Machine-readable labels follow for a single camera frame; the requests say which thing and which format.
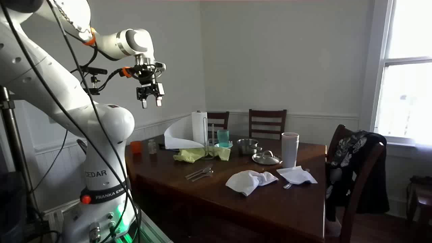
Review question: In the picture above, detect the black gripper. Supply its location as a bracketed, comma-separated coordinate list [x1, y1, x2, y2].
[133, 61, 167, 111]

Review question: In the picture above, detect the white cloth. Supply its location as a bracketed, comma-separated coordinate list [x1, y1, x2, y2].
[224, 169, 281, 199]

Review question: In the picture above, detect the yellow-green cloth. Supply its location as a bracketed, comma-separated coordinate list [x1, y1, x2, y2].
[173, 145, 233, 165]

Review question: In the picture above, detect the steel pot lid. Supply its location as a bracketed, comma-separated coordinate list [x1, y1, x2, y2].
[250, 149, 283, 168]

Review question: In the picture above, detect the small glass jar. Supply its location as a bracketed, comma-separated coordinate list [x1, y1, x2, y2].
[147, 138, 159, 157]

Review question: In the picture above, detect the small orange object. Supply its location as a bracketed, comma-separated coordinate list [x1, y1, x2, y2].
[128, 141, 144, 157]

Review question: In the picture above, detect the paper towel roll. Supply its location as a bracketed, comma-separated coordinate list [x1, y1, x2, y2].
[190, 111, 209, 146]

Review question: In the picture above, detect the dark wooden slatted chair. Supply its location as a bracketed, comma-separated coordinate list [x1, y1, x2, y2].
[206, 111, 231, 136]
[247, 109, 289, 142]

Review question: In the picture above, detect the teal plastic cup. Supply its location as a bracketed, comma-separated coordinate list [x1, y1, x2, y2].
[216, 130, 232, 146]

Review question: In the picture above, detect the metal fork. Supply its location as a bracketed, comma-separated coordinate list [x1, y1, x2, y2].
[187, 169, 216, 184]

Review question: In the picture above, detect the tall white plastic cup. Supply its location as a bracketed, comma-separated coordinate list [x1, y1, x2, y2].
[281, 132, 301, 169]

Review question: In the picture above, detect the white paper napkin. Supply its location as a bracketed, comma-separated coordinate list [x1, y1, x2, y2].
[275, 165, 318, 191]

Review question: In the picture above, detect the black patterned jacket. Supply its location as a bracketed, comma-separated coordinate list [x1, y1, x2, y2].
[324, 130, 391, 223]

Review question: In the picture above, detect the dark wooden chair with jacket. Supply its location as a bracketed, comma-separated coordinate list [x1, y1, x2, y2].
[324, 124, 389, 243]

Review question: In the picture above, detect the bright window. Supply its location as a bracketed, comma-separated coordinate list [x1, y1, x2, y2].
[368, 0, 432, 146]

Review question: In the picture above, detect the dark stool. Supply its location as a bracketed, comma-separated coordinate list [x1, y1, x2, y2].
[405, 175, 432, 229]

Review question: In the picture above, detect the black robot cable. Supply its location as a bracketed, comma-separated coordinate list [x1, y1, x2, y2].
[0, 0, 143, 243]

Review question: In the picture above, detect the black camera on boom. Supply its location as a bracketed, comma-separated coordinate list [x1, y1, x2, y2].
[79, 65, 109, 86]

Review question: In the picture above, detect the thin black camera cable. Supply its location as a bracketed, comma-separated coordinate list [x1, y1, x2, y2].
[28, 129, 70, 196]

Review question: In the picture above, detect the metal camera stand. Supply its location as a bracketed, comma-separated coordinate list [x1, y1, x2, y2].
[0, 86, 46, 243]

